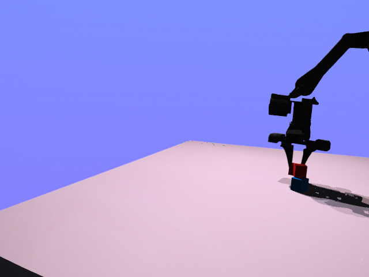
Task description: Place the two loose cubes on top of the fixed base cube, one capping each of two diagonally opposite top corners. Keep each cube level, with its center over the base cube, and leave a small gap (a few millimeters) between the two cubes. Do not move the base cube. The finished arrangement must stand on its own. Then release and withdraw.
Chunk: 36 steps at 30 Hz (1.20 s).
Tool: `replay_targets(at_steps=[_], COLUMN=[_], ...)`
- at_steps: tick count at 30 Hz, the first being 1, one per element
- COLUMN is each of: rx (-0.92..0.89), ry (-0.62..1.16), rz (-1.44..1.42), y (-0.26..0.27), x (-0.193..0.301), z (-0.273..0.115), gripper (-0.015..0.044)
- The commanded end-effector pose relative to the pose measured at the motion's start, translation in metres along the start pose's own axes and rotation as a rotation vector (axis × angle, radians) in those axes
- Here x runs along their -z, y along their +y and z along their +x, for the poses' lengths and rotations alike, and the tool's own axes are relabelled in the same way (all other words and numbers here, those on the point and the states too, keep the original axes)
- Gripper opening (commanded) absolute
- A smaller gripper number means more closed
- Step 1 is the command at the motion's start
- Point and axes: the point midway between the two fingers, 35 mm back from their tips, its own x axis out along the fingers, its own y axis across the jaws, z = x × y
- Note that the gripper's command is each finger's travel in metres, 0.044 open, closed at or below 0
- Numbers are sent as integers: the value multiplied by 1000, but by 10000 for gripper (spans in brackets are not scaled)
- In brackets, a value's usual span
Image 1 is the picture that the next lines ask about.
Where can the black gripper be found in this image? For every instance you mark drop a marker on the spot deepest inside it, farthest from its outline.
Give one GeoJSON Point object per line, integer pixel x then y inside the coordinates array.
{"type": "Point", "coordinates": [311, 146]}

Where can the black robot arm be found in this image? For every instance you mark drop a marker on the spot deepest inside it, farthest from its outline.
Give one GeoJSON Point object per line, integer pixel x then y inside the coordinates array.
{"type": "Point", "coordinates": [281, 104]}

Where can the blue cube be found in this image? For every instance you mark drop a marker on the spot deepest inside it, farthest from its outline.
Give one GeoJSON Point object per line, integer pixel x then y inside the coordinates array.
{"type": "Point", "coordinates": [299, 184]}

